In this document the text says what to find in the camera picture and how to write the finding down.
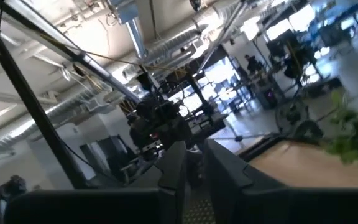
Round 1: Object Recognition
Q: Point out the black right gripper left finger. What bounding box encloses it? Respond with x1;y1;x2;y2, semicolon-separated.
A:
4;141;188;224

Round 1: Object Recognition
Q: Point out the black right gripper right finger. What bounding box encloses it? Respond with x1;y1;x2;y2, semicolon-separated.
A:
203;138;358;224

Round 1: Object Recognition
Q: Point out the green artificial potted plant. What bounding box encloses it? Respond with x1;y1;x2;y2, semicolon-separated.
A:
320;90;358;170

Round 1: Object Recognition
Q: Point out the silver rig crossbar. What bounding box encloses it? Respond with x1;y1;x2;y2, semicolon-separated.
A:
0;0;142;105

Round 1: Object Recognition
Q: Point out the person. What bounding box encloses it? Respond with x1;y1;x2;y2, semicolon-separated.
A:
244;54;261;75

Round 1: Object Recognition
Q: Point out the grey ceiling pipe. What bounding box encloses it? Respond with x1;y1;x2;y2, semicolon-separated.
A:
116;0;149;60

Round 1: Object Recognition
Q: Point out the black aluminium table frame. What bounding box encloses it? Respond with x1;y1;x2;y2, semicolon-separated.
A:
236;132;291;162

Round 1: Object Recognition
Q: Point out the silver ventilation duct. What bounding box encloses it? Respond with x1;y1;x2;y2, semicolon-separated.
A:
141;6;248;66
0;88;111;159

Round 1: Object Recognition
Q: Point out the black rig post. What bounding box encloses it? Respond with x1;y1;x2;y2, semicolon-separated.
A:
0;9;88;190

